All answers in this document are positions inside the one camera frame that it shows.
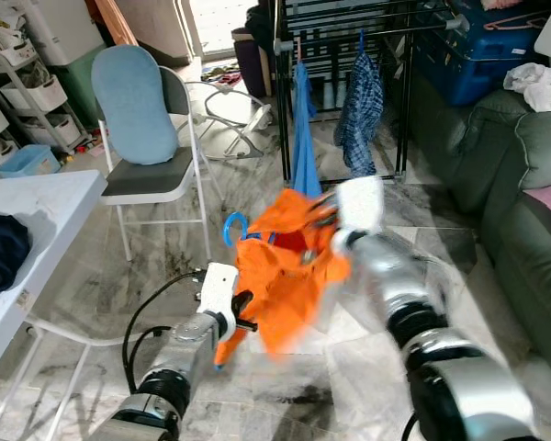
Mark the blue chair cushion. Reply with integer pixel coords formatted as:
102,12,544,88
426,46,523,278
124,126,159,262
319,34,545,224
92,44,178,166

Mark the white wire stand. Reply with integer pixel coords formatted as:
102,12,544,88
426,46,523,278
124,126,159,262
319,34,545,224
184,81,272,159

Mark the blue plaid shirt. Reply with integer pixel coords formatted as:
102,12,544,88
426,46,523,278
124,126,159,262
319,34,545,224
335,51,385,177

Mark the light blue shirt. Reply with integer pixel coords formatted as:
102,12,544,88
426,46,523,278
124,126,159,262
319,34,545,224
289,60,322,198

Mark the white grey folding chair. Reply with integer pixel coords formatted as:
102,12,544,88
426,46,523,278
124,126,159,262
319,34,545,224
92,64,217,263

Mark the white plastic cabinet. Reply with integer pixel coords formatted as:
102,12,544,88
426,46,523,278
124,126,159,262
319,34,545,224
23,0,107,65

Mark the crumpled white cloth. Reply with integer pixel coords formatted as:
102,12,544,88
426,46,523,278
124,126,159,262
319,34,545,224
503,62,551,113

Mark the black metal drying rack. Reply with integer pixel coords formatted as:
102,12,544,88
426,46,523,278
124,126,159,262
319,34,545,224
271,0,469,183

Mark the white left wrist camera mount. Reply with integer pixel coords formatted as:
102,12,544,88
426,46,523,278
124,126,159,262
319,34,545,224
196,262,240,336

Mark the dark green sofa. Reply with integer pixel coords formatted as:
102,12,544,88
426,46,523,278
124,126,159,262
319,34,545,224
409,83,551,387

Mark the navy blue garment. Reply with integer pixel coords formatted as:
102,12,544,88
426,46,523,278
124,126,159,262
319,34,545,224
0,207,31,297

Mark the dark purple bin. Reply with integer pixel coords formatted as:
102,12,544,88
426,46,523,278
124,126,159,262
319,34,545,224
234,28,272,97

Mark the orange garment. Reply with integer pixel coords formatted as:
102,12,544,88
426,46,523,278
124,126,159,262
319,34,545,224
211,188,352,368

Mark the blue plastic storage box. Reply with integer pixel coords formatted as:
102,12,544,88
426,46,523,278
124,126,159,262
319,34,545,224
413,0,543,107

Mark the white shelf trolley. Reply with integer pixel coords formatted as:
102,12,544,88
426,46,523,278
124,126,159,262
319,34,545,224
0,0,93,175

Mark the light blue plastic basket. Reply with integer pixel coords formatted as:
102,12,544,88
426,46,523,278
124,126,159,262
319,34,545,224
0,144,61,177

